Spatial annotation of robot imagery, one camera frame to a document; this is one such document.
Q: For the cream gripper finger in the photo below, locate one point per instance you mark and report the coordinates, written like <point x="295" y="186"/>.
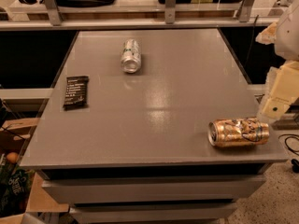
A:
<point x="268" y="35"/>
<point x="282" y="90"/>

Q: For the orange soda can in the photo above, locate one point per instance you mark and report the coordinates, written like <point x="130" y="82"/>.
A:
<point x="242" y="132"/>

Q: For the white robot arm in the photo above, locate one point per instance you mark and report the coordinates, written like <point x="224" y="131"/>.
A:
<point x="287" y="38"/>

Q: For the silver 7up can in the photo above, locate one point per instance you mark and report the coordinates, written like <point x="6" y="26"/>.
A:
<point x="131" y="56"/>

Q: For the upper grey drawer front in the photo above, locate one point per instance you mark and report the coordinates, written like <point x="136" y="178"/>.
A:
<point x="153" y="189"/>

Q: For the grey drawer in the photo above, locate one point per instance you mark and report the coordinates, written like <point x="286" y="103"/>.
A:
<point x="148" y="213"/>
<point x="153" y="189"/>

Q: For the lower grey drawer front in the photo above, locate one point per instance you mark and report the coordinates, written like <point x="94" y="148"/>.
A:
<point x="148" y="213"/>

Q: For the grey drawer cabinet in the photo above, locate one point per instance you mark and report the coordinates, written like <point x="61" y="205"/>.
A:
<point x="152" y="123"/>

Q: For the black snack bar wrapper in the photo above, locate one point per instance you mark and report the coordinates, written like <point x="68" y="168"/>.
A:
<point x="76" y="92"/>

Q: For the cardboard box with items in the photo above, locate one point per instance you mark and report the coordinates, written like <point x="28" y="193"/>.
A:
<point x="22" y="200"/>

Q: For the metal shelf rail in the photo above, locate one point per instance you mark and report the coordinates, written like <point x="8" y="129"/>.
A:
<point x="132" y="14"/>

